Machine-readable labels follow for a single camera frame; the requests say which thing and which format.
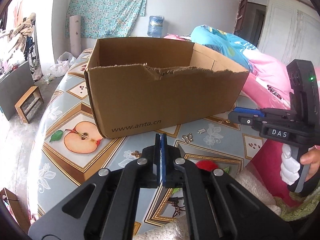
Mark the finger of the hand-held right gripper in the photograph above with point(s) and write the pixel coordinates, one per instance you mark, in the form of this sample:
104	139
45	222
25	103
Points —
247	110
242	119

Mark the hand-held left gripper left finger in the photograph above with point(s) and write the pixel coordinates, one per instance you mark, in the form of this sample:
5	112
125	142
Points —
157	160

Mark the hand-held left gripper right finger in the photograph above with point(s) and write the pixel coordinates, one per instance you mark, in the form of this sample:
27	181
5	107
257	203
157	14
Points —
163	160

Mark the small gold butterfly charm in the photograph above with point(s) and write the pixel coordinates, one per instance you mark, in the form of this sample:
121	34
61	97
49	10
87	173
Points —
136	154

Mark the silver butterfly pendant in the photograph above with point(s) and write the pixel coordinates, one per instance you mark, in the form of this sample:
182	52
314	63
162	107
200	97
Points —
187	137

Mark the brown cardboard box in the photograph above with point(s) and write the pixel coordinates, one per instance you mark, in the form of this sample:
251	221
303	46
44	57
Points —
162	102

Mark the person's right forearm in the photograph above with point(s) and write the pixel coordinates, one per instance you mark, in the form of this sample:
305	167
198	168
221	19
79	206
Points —
300	210

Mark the person's right hand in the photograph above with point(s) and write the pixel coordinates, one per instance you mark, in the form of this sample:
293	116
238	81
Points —
313	161

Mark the pink floral blanket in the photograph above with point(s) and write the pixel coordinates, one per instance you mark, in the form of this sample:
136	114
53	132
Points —
265	65

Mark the white fleece garment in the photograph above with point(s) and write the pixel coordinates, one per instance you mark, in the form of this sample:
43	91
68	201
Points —
252	187

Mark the blue patterned quilt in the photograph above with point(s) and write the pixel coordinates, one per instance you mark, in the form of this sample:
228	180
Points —
220	40

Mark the fruit printed tablecloth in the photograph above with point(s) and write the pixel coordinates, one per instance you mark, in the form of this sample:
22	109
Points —
75	175

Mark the white wardrobe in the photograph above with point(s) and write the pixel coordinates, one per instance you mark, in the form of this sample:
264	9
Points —
287	27

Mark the brown wooden door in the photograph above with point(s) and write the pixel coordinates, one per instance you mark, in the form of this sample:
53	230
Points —
242	12

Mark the blue water jug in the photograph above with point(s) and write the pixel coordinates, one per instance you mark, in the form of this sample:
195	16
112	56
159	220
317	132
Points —
155	26

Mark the white plastic bag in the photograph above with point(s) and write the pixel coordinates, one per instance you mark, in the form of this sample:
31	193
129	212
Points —
61	65

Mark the small wooden stool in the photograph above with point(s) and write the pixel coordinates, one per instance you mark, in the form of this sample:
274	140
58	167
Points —
21	105

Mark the tall cardboard tube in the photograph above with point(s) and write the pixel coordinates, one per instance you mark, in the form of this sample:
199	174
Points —
75	35

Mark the dark grey cabinet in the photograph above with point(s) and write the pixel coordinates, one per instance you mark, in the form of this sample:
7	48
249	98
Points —
15	90

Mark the wheelchair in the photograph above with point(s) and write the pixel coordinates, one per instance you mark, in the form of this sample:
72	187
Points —
31	57

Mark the pile of beige clothes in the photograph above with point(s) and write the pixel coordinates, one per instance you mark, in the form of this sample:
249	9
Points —
23	26

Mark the teal floral wall cloth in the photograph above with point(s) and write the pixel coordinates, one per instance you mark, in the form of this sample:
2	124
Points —
107	7

